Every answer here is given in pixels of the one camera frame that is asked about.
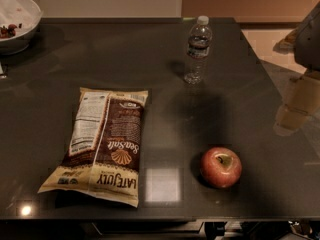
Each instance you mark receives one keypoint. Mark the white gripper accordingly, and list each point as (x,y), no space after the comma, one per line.
(308,45)

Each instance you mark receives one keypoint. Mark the brown chip bag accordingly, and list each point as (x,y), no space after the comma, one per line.
(103,156)

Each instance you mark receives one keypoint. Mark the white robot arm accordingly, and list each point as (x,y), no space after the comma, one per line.
(307,42)

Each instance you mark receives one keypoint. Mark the clear plastic water bottle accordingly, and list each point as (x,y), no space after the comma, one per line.
(198,48)

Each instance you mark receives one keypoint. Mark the red apple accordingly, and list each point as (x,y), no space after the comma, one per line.
(220,167)

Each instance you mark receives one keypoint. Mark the white bowl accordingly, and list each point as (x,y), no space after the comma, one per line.
(24,12)

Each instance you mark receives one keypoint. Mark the red berries in bowl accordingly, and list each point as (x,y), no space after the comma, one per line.
(9,31)

